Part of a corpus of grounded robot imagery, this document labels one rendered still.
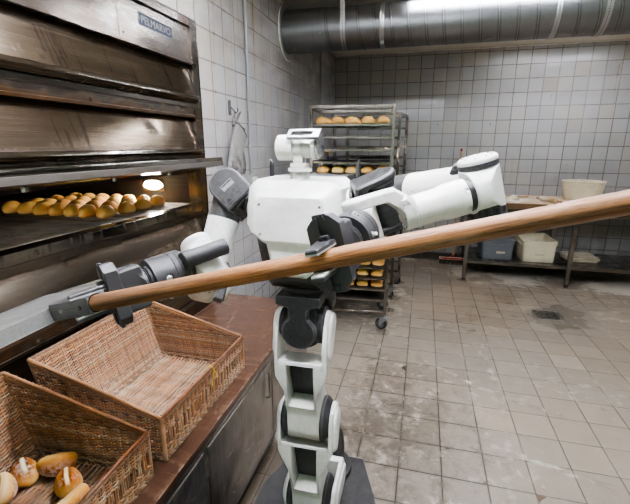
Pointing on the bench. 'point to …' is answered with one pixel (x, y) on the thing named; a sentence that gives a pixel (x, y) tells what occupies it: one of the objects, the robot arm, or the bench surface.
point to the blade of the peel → (20, 321)
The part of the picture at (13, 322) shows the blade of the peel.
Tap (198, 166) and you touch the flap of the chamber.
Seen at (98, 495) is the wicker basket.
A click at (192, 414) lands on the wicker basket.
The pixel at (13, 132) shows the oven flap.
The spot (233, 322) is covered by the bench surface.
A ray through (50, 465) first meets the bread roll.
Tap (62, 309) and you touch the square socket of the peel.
